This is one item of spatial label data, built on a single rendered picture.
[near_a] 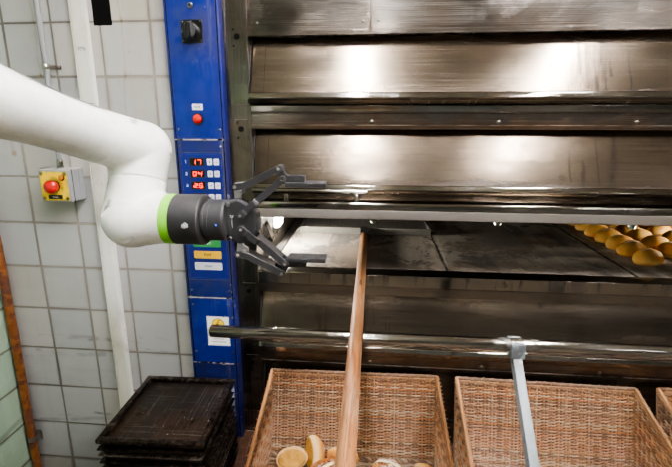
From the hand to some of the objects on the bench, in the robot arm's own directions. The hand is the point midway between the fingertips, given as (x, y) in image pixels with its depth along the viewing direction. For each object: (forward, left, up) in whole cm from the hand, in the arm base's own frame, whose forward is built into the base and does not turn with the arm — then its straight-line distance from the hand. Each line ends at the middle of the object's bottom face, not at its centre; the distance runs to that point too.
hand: (319, 222), depth 77 cm
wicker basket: (+65, +25, -91) cm, 114 cm away
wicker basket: (+6, +29, -91) cm, 96 cm away
